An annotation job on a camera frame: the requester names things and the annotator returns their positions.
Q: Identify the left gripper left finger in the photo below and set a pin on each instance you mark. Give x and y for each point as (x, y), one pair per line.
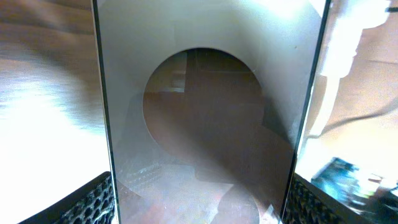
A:
(93, 203)

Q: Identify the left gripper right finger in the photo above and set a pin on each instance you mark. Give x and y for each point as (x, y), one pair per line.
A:
(306, 204)

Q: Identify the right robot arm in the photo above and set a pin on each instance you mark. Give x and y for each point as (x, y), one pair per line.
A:
(372, 196)

